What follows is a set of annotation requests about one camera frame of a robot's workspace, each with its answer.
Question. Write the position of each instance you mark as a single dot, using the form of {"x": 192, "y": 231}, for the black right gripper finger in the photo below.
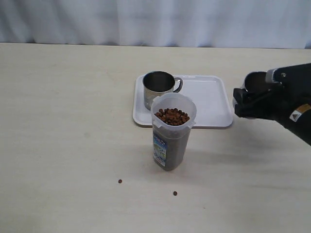
{"x": 250, "y": 105}

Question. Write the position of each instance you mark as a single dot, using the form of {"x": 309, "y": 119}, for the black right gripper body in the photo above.
{"x": 286, "y": 98}

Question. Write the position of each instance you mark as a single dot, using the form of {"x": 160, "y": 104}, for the steel mug with kibble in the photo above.
{"x": 158, "y": 83}

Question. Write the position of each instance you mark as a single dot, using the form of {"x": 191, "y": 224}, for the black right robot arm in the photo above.
{"x": 299, "y": 123}

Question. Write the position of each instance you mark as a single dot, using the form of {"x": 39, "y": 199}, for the clear plastic pitcher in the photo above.
{"x": 173, "y": 117}

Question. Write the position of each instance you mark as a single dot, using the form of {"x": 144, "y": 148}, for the white plastic tray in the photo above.
{"x": 206, "y": 91}

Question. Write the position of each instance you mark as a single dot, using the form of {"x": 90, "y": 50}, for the white curtain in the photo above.
{"x": 282, "y": 24}

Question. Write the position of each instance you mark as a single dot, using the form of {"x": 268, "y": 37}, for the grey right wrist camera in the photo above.
{"x": 278, "y": 75}

